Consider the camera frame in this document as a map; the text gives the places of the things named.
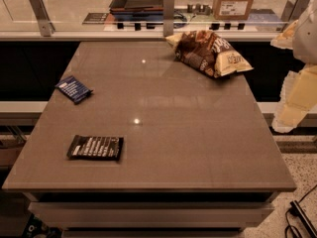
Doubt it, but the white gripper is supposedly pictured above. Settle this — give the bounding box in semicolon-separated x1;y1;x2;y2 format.
270;0;317;133

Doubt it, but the brown chip bag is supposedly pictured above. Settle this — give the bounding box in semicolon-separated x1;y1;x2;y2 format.
165;31;253;78

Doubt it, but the blue rxbar blueberry wrapper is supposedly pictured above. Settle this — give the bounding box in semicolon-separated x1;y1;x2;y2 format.
55;75;92;104

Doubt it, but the cardboard box with label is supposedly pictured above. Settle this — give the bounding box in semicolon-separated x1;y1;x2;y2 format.
212;0;254;20

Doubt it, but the black power strip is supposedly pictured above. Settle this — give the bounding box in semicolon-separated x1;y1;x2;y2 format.
290;200;317;238

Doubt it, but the dark name plate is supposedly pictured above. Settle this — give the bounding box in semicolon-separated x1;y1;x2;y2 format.
82;13;108;25

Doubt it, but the black snack bar wrapper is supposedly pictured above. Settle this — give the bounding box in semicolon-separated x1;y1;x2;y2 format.
66;135;124;161

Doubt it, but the right metal glass bracket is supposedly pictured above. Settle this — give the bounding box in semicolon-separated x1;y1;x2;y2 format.
280;0;311;31

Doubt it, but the metal glass bracket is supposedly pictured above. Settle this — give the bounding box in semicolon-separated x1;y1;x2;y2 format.
29;0;54;37
163;0;174;37
280;0;311;31

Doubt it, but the middle metal glass bracket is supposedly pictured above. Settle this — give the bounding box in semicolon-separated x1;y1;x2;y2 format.
163;0;174;37

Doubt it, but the black floor cable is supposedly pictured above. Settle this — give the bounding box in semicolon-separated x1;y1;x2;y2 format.
284;183;317;238

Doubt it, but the left metal glass bracket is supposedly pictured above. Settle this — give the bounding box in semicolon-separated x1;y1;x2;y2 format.
29;0;54;37

